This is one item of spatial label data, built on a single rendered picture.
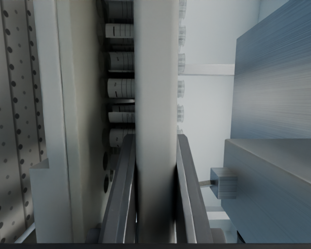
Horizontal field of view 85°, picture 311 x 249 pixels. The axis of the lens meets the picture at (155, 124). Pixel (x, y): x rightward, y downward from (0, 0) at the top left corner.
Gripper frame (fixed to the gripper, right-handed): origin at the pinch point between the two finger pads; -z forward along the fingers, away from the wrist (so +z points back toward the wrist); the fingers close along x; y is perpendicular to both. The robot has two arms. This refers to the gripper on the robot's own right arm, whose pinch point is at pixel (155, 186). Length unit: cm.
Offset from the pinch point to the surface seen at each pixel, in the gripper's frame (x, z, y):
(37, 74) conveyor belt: 11.0, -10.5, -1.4
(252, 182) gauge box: -10.0, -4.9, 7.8
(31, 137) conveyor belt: 11.0, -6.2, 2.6
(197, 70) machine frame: -26, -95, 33
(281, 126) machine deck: -29.5, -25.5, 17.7
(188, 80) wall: -64, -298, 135
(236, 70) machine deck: -29, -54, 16
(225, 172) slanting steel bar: -8.9, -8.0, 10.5
